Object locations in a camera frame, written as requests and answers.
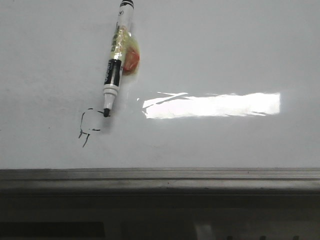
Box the black and white whiteboard marker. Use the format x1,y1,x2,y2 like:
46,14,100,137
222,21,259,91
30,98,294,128
103,0,135,118

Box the white whiteboard with metal frame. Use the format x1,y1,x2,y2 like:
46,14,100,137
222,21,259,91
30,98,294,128
0,0,320,196

